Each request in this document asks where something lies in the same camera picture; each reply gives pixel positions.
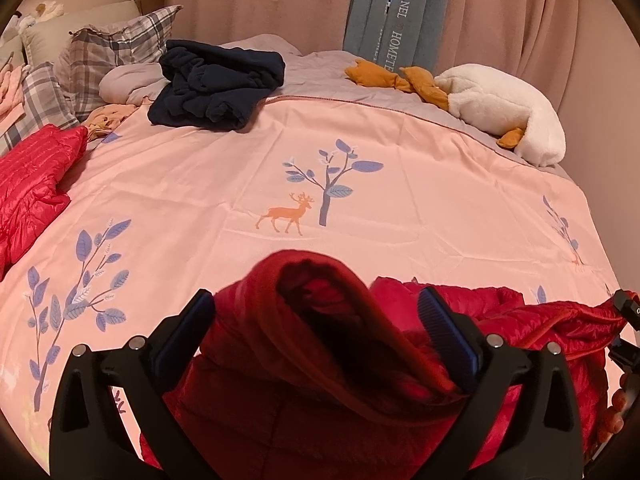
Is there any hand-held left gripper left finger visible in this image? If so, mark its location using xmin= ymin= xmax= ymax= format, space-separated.
xmin=49 ymin=287 xmax=223 ymax=480

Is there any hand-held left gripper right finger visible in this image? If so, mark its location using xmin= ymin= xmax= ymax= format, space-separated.
xmin=415 ymin=286 xmax=586 ymax=480

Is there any red puffer jacket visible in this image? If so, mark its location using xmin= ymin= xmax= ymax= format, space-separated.
xmin=140 ymin=249 xmax=630 ymax=480

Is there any person's right hand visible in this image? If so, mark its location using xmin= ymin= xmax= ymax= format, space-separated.
xmin=606 ymin=387 xmax=630 ymax=443

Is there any pink printed bed cover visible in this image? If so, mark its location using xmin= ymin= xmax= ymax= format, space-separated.
xmin=0 ymin=34 xmax=621 ymax=480

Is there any bright red puffer garment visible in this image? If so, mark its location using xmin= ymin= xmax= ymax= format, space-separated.
xmin=0 ymin=125 xmax=90 ymax=282

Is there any orange patterned cloth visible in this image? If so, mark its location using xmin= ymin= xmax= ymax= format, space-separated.
xmin=81 ymin=103 xmax=140 ymax=139

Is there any white goose plush toy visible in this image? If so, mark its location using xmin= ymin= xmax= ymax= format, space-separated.
xmin=344 ymin=58 xmax=567 ymax=167

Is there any navy blue garment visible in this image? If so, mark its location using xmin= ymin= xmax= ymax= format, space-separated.
xmin=147 ymin=39 xmax=287 ymax=132

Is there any grey bundled blanket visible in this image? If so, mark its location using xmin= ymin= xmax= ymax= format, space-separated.
xmin=98 ymin=62 xmax=173 ymax=107

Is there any light pink clothing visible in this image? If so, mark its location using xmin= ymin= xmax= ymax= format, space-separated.
xmin=0 ymin=64 xmax=28 ymax=123

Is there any grey blue hanging towel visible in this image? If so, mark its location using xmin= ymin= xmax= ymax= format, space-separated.
xmin=343 ymin=0 xmax=454 ymax=75

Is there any beige headboard cushion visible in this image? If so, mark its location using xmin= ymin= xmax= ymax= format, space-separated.
xmin=19 ymin=0 xmax=142 ymax=68

